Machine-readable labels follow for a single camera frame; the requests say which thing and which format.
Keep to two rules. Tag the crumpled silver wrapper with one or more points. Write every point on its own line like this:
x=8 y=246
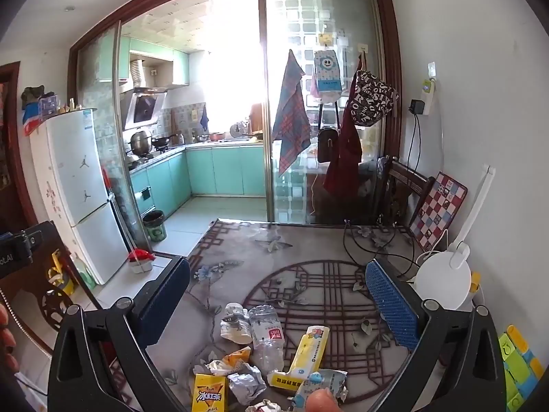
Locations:
x=246 y=384

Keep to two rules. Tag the teal kitchen wall cabinets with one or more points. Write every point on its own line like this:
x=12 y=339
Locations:
x=180 y=68

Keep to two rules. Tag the white desk lamp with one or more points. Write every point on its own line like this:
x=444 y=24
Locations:
x=441 y=279

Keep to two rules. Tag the white refrigerator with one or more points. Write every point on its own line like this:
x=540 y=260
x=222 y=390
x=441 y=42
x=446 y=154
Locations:
x=68 y=158

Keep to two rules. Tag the dark red garment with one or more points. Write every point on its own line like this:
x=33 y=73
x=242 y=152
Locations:
x=343 y=158

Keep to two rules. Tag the black charger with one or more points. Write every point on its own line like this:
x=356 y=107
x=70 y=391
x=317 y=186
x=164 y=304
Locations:
x=416 y=106

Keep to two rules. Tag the black handbag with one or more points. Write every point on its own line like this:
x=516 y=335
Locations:
x=328 y=146

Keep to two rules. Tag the steel range hood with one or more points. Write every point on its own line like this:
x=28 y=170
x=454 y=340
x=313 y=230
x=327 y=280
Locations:
x=143 y=109

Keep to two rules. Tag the red blue packet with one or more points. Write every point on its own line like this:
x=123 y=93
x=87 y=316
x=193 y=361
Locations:
x=30 y=120

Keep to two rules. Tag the blue transparent box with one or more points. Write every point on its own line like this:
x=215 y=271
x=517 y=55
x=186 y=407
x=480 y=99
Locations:
x=48 y=104

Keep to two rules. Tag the person's right hand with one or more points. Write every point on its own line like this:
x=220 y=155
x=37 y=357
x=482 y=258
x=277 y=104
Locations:
x=324 y=402

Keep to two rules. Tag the dark wooden chair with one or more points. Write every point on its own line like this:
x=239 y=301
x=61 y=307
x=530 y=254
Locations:
x=407 y=178

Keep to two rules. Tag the crumpled white paper cup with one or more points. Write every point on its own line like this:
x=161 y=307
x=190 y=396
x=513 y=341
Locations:
x=236 y=324

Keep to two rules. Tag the white wall power strip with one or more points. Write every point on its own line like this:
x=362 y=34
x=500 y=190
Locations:
x=427 y=92

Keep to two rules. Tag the dark green cloth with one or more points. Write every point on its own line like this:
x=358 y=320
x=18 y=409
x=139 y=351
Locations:
x=34 y=94

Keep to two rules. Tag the checkered seat cushion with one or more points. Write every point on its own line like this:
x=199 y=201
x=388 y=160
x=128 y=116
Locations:
x=437 y=210

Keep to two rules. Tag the crumpled yellow white paper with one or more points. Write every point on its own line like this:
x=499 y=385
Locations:
x=229 y=359

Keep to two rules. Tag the red and white floor brush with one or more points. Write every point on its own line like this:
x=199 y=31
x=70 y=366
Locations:
x=139 y=259

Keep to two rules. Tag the person's left hand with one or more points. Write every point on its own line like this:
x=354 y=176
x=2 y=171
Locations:
x=5 y=334

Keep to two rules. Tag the black frying pan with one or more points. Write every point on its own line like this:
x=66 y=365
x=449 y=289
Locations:
x=161 y=140

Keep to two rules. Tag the yellow plastic toy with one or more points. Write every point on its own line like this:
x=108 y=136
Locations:
x=58 y=272

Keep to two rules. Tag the glass sliding door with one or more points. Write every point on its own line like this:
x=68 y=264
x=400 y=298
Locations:
x=291 y=8

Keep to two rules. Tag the lettered tote bag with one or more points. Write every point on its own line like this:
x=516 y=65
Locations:
x=369 y=98

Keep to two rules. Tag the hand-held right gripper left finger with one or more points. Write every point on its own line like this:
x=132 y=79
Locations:
x=167 y=292

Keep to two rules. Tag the blue smiley face bag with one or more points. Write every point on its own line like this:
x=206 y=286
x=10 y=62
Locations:
x=328 y=71

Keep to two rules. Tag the teal kitchen base cabinets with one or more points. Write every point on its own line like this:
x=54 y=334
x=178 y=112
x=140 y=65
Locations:
x=223 y=167

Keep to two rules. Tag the blue hanging towel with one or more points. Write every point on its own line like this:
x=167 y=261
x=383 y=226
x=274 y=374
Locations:
x=204 y=120

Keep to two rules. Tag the yellow drink carton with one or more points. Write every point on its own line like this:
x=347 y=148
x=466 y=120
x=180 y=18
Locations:
x=208 y=395

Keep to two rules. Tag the clear bottle with red label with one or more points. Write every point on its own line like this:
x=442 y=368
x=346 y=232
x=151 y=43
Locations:
x=266 y=339

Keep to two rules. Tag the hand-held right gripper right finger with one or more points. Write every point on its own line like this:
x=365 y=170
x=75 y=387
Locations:
x=392 y=304

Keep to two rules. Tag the silver vent duct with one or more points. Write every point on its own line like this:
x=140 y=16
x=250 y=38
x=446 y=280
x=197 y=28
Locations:
x=136 y=71

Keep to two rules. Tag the steel cooking pot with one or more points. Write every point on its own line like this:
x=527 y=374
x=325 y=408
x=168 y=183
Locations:
x=141 y=141

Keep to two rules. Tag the blue white plastic wrapper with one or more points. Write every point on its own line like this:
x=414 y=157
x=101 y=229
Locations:
x=326 y=380

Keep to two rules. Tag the green detergent bottle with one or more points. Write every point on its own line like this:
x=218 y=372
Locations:
x=88 y=277

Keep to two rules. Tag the yellow toothpaste box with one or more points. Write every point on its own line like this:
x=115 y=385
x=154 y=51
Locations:
x=306 y=352

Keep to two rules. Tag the pink bowl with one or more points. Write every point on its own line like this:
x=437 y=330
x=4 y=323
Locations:
x=216 y=136

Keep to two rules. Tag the carved wooden chair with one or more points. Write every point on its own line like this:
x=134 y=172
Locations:
x=47 y=304

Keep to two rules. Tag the plaid hanging towel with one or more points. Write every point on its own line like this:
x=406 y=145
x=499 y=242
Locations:
x=291 y=128

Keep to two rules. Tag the green trash bin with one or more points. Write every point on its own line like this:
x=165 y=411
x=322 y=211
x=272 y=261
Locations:
x=154 y=225

